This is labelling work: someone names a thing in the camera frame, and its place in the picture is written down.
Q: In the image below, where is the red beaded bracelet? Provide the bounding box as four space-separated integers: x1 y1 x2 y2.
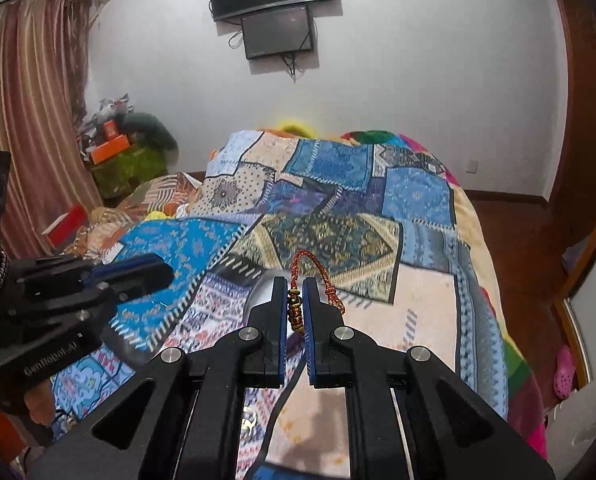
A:
286 249 347 335

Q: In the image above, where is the red flat box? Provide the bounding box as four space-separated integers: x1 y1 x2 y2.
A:
42 204 89 250

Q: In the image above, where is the green covered side table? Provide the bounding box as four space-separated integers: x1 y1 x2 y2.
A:
91 144 168 200

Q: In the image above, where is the orange box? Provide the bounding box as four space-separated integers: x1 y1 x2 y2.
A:
90 134 131 165

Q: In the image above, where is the purple heart-shaped tin box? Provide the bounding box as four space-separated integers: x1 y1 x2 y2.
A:
242 268 309 334

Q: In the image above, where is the dark green plush bundle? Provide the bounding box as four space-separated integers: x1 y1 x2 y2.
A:
119 112 177 152

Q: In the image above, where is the pink croc shoe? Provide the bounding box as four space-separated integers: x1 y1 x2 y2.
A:
552 346 576 400

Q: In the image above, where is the colourful patchwork bed quilt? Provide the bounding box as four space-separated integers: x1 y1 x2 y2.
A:
53 131 544 479

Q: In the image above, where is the striped pink curtain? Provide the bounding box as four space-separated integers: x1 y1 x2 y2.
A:
0 0 102 259

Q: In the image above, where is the white wall socket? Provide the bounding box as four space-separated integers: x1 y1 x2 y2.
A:
466 159 479 174

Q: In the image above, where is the wooden door frame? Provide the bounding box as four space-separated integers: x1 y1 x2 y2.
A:
548 0 596 387

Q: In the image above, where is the small black wall monitor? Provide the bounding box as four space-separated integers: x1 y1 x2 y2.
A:
241 6 314 61

